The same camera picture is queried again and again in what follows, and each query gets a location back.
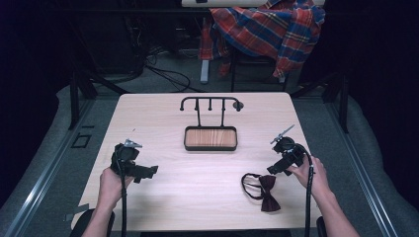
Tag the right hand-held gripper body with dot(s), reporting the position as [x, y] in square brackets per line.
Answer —
[290, 153]

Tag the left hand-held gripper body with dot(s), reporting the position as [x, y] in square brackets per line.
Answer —
[124, 157]

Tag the dark red bow tie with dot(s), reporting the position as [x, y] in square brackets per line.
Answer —
[267, 191]

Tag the black rack with wooden tray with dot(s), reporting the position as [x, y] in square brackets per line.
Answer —
[210, 138]

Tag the person's right hand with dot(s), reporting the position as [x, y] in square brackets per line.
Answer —
[313, 177]

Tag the person's left hand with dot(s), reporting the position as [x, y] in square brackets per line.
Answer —
[111, 187]

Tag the grey tape strip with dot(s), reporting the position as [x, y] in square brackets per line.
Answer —
[76, 210]

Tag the black metal stand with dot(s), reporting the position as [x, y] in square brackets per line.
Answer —
[82, 95]
[339, 95]

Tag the black chair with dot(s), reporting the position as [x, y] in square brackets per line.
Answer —
[257, 70]

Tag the red blue plaid cloth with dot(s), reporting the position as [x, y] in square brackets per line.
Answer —
[273, 31]

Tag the black rectangular floor frame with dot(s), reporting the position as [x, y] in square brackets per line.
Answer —
[81, 141]

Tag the aluminium rail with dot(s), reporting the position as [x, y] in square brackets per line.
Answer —
[362, 177]
[42, 177]

